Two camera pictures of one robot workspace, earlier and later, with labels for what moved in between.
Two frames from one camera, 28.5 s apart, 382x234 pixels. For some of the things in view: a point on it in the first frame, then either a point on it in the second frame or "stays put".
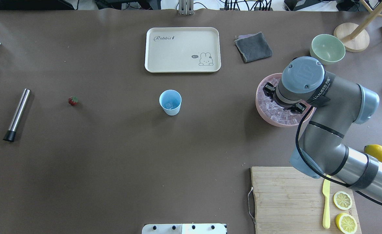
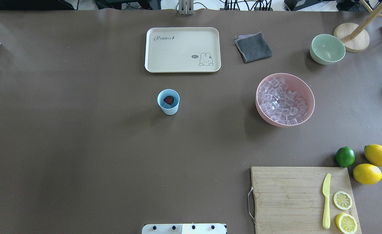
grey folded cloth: x=253 y=47 stays put
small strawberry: x=73 y=100 to x=169 y=99
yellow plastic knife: x=326 y=222 stays put
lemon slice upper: x=346 y=223 stays put
